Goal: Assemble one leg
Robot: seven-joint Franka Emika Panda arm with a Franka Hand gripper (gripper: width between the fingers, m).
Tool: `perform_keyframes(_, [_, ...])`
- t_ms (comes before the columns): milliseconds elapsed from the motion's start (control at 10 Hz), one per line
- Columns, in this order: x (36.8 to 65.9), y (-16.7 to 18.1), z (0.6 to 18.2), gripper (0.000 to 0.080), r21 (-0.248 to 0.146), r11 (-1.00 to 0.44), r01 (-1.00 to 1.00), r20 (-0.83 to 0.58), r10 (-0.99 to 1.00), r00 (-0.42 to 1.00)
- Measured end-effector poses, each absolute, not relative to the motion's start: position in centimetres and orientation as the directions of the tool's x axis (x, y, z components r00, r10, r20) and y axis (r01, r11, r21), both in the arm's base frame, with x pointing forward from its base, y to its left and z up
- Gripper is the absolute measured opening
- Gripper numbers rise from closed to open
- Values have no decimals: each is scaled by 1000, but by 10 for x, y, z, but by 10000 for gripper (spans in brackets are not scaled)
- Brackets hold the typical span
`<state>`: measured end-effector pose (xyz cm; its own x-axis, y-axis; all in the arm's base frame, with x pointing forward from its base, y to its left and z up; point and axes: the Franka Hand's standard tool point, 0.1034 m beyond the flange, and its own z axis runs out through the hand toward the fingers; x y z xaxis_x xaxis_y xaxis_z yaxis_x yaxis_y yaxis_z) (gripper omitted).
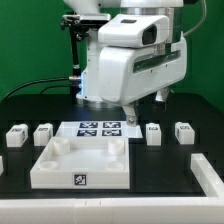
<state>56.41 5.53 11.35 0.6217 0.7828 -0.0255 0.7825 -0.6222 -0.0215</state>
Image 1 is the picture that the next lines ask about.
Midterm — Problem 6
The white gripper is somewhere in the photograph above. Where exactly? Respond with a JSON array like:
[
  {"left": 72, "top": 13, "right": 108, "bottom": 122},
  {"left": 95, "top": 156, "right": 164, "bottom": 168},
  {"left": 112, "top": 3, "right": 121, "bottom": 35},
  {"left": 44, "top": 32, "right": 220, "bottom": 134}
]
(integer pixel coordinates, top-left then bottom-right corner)
[{"left": 99, "top": 37, "right": 187, "bottom": 126}]

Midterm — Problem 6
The white square tabletop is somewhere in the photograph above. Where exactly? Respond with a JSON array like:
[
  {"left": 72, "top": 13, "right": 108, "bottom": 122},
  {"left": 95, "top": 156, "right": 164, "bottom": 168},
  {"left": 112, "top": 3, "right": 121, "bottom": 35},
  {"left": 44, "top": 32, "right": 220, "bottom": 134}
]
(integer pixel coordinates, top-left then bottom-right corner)
[{"left": 30, "top": 137, "right": 130, "bottom": 189}]

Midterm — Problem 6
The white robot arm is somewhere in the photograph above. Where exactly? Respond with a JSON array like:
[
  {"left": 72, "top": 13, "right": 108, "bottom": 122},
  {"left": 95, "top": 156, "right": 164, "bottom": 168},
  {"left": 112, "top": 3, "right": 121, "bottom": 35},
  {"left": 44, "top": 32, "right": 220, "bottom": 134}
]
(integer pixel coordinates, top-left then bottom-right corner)
[{"left": 63, "top": 0, "right": 187, "bottom": 126}]

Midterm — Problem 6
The white obstacle fence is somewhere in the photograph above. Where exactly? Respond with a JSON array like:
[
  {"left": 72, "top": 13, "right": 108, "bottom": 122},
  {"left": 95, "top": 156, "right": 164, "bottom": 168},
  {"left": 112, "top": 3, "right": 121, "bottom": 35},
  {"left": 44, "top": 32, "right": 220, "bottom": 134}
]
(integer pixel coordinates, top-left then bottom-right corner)
[{"left": 0, "top": 153, "right": 224, "bottom": 224}]

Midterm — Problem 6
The white part at left edge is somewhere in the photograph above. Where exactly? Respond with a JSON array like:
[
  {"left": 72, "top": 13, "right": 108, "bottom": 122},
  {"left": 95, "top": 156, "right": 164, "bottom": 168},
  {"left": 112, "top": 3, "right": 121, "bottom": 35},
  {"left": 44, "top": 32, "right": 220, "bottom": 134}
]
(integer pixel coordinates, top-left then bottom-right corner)
[{"left": 0, "top": 156, "right": 4, "bottom": 176}]

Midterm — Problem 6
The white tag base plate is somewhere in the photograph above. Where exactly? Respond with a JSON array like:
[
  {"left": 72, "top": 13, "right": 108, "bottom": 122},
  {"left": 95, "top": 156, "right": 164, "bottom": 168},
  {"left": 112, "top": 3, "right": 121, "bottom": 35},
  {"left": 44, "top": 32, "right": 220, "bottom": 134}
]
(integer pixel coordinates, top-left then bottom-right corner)
[{"left": 56, "top": 121, "right": 142, "bottom": 138}]

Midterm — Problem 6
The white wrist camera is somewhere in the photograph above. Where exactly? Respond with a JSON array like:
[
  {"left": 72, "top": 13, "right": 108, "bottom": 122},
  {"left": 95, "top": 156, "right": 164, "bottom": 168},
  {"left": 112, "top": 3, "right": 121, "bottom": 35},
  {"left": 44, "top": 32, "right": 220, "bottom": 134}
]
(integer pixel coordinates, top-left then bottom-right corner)
[{"left": 98, "top": 14, "right": 170, "bottom": 48}]

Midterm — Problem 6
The black cable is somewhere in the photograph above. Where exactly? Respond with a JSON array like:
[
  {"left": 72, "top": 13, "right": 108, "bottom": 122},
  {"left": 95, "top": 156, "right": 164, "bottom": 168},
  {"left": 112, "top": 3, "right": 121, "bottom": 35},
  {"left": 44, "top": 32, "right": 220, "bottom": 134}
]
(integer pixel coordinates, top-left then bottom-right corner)
[{"left": 0, "top": 77, "right": 83, "bottom": 101}]

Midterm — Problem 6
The black camera on stand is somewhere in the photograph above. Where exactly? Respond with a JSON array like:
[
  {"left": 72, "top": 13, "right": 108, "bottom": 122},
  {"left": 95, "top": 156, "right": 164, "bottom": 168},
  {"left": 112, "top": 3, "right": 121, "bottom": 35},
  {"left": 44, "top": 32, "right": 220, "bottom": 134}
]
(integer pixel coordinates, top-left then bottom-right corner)
[{"left": 60, "top": 13, "right": 113, "bottom": 94}]

